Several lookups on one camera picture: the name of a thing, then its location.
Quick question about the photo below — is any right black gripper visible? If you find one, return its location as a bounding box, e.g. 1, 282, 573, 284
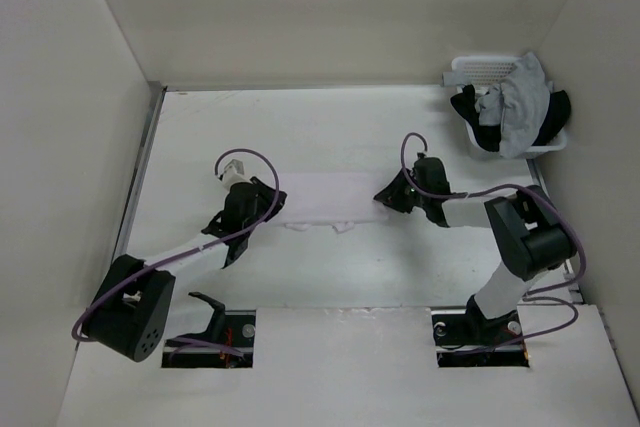
374, 168, 429, 214

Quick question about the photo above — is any white tank top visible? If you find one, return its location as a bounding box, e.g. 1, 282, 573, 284
272, 172, 389, 233

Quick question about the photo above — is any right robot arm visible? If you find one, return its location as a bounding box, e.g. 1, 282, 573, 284
373, 155, 577, 345

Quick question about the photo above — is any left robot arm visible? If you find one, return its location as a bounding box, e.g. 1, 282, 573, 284
72, 177, 287, 362

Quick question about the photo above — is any black tank top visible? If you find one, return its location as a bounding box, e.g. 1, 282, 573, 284
450, 85, 571, 153

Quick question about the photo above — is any grey tank top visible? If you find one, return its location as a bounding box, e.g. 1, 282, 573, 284
475, 52, 553, 159

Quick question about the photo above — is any white plastic laundry basket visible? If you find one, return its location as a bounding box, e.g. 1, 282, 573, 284
441, 55, 568, 160

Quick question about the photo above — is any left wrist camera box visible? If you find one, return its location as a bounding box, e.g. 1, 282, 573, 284
218, 159, 250, 190

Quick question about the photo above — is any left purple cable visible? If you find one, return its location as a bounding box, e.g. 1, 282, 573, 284
72, 148, 280, 343

